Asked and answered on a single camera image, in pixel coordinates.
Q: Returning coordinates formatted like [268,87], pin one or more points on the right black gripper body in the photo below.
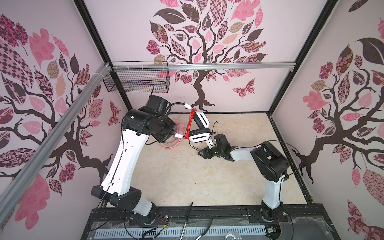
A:
[216,152]

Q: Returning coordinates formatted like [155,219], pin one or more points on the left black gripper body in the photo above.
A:
[163,128]

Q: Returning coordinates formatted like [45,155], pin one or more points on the white black headphones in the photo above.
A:
[198,129]

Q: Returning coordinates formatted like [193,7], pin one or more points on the pink headphones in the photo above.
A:
[174,141]

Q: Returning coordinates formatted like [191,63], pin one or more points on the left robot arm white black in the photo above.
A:
[116,188]

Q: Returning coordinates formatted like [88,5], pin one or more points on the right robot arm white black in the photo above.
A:
[272,164]

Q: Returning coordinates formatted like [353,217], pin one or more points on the black wire basket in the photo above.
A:
[138,77]

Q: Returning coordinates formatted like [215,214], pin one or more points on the back aluminium rail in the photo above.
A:
[210,66]

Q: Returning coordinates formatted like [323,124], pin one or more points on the aluminium rail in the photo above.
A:
[16,189]
[210,66]

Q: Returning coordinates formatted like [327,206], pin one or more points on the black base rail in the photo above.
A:
[295,222]

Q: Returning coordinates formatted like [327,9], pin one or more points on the white slotted cable duct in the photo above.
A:
[175,232]

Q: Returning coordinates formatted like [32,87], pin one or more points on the left aluminium rail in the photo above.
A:
[16,189]

